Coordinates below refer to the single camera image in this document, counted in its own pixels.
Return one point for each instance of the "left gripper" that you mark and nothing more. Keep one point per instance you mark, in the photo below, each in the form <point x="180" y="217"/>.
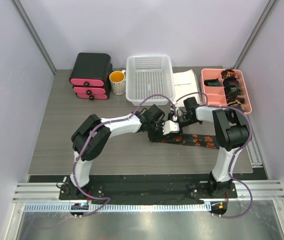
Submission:
<point x="158" y="138"/>

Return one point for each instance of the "black orange floral tie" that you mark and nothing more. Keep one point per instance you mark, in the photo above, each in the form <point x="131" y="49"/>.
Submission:
<point x="185" y="139"/>

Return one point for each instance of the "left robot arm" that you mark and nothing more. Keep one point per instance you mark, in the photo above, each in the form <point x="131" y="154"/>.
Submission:
<point x="91" y="137"/>

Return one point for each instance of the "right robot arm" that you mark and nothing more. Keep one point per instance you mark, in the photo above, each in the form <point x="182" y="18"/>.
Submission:
<point x="232" y="131"/>

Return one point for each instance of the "pink compartment organizer tray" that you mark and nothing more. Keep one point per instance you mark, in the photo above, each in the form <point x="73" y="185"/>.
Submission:
<point x="216" y="95"/>

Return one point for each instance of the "white paper booklet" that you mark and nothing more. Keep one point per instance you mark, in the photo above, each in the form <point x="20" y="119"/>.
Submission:
<point x="185" y="82"/>

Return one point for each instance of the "green dark rolled tie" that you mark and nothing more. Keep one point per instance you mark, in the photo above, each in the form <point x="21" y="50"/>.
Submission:
<point x="232" y="91"/>

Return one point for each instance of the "blue red rolled tie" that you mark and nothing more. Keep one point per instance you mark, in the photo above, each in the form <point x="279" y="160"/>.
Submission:
<point x="230" y="82"/>

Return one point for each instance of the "white perforated plastic basket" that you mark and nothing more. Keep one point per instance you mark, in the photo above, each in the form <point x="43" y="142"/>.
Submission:
<point x="148" y="75"/>

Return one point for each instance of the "red patterned rolled tie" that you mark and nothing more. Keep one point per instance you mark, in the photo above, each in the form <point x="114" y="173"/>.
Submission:
<point x="229" y="73"/>

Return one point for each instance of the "floral mug yellow inside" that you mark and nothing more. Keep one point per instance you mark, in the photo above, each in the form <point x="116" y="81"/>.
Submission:
<point x="118" y="82"/>

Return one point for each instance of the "black pink drawer box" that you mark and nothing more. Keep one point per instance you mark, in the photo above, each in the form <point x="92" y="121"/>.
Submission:
<point x="90" y="76"/>

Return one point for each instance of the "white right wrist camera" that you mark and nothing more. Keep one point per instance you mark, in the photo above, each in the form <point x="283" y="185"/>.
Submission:
<point x="178" y="112"/>

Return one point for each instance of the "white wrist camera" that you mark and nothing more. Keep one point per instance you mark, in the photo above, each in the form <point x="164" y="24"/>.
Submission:
<point x="178" y="112"/>
<point x="170" y="127"/>

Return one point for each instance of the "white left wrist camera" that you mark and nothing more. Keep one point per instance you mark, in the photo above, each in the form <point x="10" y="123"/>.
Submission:
<point x="170" y="127"/>

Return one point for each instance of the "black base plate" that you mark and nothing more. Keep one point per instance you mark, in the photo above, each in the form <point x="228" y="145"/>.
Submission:
<point x="149" y="188"/>

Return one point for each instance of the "slotted cable duct rail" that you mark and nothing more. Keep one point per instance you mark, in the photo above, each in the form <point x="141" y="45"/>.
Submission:
<point x="60" y="207"/>

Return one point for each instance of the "aluminium corner frame post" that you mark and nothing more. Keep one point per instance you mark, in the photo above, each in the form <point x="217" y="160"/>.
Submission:
<point x="262" y="19"/>

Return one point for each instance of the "left aluminium frame post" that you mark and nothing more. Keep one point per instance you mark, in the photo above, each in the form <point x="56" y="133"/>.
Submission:
<point x="33" y="33"/>

